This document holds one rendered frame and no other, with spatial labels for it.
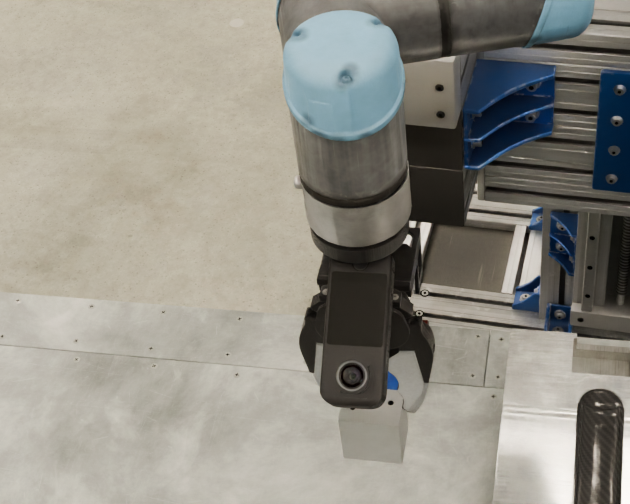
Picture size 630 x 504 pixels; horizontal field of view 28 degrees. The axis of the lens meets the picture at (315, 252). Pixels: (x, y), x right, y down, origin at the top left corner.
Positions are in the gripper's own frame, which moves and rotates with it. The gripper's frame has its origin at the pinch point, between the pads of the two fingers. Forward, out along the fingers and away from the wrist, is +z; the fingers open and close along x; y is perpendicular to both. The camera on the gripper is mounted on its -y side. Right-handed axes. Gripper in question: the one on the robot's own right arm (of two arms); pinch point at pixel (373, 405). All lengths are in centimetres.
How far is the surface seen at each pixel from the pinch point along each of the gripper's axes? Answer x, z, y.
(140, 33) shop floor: 91, 96, 171
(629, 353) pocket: -20.7, 7.6, 13.7
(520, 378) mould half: -11.3, 6.0, 8.6
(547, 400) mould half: -13.8, 6.0, 6.5
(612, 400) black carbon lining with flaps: -19.3, 6.3, 7.3
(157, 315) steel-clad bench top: 27.2, 15.1, 19.7
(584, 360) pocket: -16.8, 8.7, 13.4
